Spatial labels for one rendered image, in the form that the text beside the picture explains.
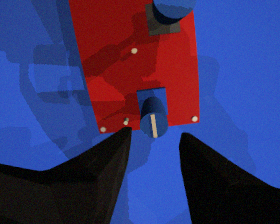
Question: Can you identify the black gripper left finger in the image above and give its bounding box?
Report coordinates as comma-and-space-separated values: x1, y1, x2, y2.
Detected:
0, 127, 132, 224

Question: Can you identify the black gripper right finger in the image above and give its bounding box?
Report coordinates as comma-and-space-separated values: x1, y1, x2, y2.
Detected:
179, 133, 280, 224

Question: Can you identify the red circuit board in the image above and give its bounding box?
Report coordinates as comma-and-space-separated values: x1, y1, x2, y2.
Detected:
67, 0, 199, 138

